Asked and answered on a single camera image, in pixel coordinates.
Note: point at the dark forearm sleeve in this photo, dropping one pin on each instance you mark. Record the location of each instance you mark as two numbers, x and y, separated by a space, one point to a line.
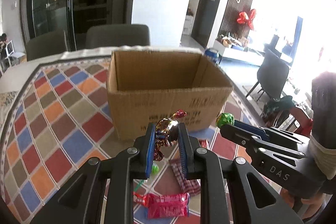
322 136

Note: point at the colourful diamond pattern tablecloth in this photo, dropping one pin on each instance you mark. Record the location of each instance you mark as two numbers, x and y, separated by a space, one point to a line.
61 118

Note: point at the person's right hand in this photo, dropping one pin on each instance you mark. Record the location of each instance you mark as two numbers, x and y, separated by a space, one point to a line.
314 204

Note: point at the shiny foil candy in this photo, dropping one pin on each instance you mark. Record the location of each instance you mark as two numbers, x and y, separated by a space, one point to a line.
166 133

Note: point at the blue Pepsi can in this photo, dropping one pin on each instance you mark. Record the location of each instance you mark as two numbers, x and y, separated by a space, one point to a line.
212 54

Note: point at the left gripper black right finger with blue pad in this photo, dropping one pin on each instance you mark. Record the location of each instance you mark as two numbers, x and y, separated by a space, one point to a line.
232 191

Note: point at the white small shelf rack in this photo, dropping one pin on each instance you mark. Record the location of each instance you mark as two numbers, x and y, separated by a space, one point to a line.
9 56

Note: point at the dark hallway door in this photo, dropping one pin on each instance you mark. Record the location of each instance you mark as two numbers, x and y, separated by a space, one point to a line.
204 20

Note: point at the pink red snack packet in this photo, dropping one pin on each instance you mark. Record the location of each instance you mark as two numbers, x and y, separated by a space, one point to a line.
167 206

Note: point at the grey dining chair left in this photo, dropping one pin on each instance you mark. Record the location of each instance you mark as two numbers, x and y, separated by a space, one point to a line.
48 44

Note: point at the green lollipop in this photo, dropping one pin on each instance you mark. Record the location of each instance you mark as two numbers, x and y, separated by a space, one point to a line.
225 118
142 186

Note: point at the brown cardboard box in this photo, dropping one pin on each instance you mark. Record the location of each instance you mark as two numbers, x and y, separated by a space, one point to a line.
145 86

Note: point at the dark chair in living room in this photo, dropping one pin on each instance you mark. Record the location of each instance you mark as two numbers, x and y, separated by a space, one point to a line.
271 75

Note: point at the red white candy bar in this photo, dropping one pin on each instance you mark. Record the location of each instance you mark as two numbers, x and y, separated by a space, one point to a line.
204 143

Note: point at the grey dining chair right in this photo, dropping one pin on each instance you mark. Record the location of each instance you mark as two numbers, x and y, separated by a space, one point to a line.
117 35

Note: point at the white low TV cabinet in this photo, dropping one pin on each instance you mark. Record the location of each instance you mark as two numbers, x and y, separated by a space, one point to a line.
251 58

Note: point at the grey dining chair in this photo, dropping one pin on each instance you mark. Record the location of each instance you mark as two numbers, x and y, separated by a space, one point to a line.
117 35
48 44

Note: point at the floral patterned mat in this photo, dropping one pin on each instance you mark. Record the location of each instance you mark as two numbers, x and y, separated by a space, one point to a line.
6 99

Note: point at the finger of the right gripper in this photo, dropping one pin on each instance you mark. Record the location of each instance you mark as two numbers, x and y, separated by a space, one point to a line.
250 141
272 135

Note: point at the small red candy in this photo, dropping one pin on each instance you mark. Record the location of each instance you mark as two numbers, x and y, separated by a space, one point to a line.
141 199

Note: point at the red bow decoration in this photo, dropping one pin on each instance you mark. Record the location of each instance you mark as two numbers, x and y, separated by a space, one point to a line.
247 19

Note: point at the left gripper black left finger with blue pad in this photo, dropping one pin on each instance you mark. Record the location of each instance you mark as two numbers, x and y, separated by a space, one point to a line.
102 189

